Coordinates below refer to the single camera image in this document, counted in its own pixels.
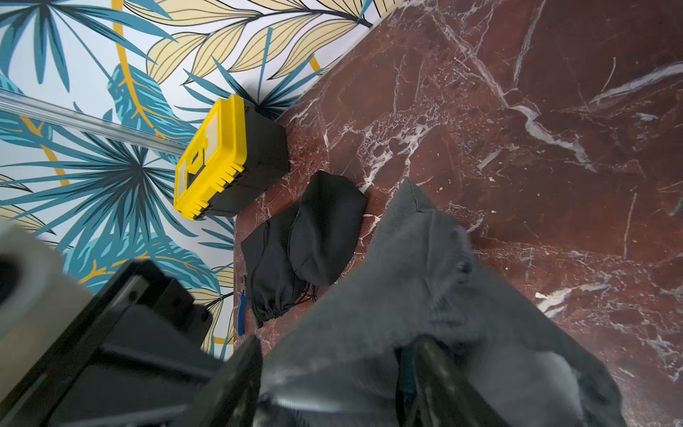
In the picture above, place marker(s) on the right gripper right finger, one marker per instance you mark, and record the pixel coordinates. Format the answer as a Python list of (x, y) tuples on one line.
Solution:
[(444, 396)]

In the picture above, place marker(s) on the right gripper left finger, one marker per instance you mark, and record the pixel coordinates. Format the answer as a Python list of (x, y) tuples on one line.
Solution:
[(230, 399)]

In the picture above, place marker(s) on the grey hair dryer pouch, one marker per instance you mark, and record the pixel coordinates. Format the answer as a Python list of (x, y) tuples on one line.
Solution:
[(420, 277)]

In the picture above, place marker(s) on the black hair dryer pouch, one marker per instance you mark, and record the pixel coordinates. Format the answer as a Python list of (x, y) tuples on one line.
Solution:
[(272, 287)]

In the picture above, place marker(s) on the plain black drawstring pouch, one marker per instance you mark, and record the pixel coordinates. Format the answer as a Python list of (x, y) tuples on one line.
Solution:
[(325, 232)]

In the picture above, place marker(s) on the yellow black toolbox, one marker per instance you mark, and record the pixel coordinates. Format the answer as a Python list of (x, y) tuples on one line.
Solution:
[(235, 156)]

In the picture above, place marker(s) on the blue handled pliers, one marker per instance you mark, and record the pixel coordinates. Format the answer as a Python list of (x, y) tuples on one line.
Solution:
[(242, 310)]

